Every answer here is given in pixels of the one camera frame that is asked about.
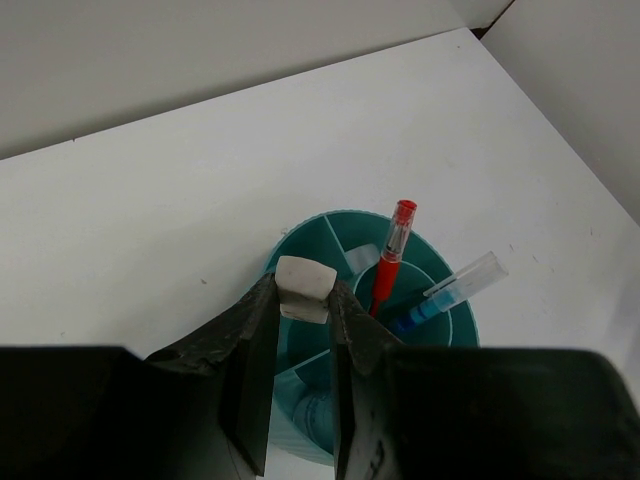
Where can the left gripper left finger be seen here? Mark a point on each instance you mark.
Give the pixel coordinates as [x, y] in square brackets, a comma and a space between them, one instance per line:
[198, 408]

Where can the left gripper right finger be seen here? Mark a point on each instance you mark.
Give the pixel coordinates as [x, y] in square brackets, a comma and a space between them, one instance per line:
[421, 412]

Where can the clear glue bottle blue cap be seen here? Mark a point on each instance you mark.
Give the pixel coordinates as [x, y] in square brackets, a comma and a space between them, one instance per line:
[313, 416]

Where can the red pen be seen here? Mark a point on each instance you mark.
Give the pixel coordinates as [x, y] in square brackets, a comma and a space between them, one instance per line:
[392, 252]

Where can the white beige eraser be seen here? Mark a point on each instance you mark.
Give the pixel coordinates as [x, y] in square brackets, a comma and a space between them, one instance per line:
[303, 288]

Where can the blue clear pen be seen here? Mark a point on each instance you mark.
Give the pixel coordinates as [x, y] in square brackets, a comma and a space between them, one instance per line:
[452, 291]

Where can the clear tape roll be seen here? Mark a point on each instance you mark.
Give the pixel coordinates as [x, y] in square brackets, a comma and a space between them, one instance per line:
[361, 258]

